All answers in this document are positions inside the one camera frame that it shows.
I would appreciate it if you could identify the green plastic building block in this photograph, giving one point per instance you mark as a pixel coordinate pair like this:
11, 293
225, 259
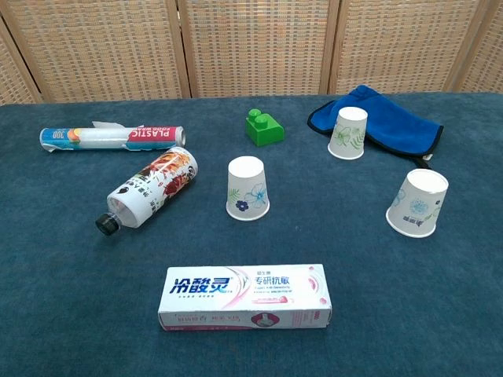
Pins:
263, 131

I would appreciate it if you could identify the white pink toothpaste box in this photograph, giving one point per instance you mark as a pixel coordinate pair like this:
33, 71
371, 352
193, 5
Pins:
243, 298

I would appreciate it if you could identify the paper cup teal flower print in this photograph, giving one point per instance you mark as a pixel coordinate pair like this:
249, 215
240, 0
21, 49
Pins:
416, 204

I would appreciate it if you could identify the plastic food wrap roll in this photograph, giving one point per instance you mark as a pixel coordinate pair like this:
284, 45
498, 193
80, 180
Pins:
149, 135

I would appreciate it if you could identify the teal felt table cover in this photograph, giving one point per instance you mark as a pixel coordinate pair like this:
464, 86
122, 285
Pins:
78, 275

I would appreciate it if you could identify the paper cup green flower print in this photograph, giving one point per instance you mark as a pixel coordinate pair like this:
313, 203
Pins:
347, 133

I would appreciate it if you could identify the woven folding screen panel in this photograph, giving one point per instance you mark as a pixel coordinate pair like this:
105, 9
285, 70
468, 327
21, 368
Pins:
401, 39
12, 78
255, 47
98, 47
487, 66

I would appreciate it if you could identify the plastic bottle floral label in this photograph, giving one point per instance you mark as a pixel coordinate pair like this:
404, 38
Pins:
157, 184

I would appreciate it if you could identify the blue microfibre cloth black trim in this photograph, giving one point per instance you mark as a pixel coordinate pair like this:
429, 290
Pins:
393, 121

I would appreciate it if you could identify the paper cup blue flower print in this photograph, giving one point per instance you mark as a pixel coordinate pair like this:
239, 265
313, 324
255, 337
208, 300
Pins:
247, 188

